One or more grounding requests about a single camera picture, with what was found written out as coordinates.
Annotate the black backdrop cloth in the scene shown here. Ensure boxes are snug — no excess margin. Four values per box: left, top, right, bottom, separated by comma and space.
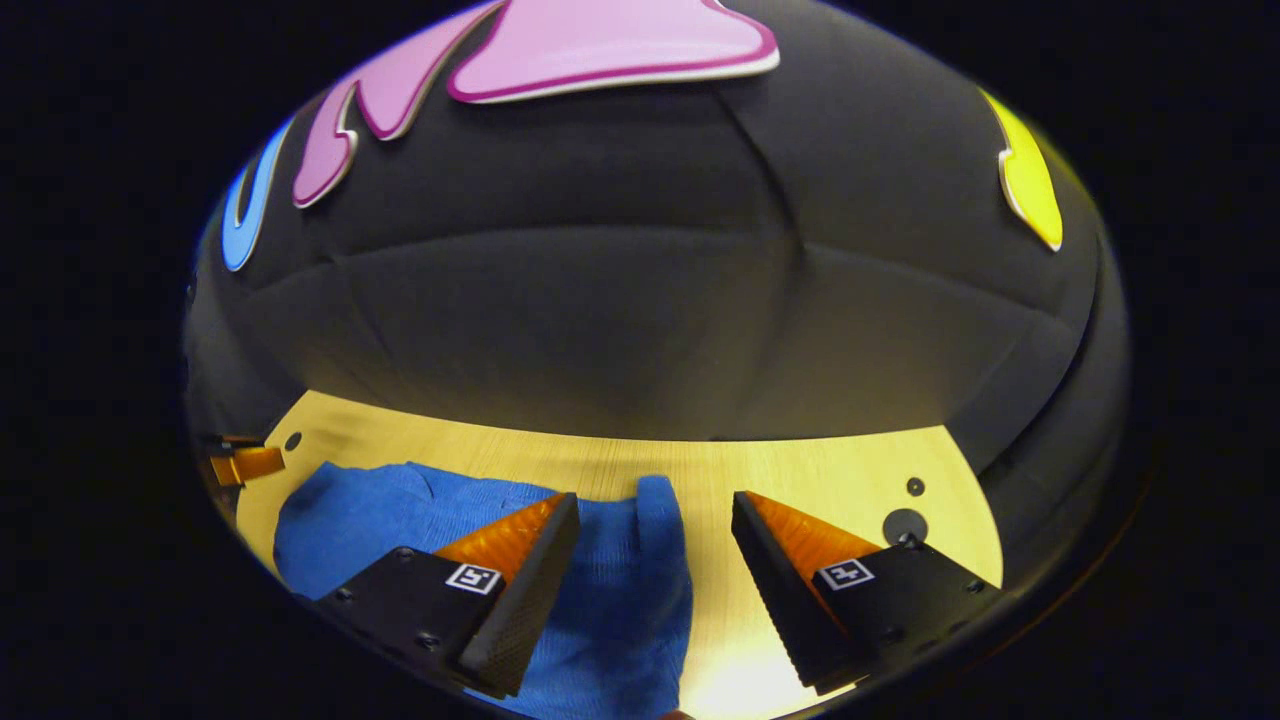
183, 0, 1131, 591

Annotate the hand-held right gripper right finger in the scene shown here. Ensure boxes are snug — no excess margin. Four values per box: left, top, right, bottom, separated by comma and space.
731, 490, 1004, 696

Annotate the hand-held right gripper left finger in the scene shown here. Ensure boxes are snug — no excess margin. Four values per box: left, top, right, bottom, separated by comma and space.
315, 491, 581, 699

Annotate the blue button shirt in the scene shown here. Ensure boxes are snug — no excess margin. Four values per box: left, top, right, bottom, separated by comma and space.
273, 461, 694, 719

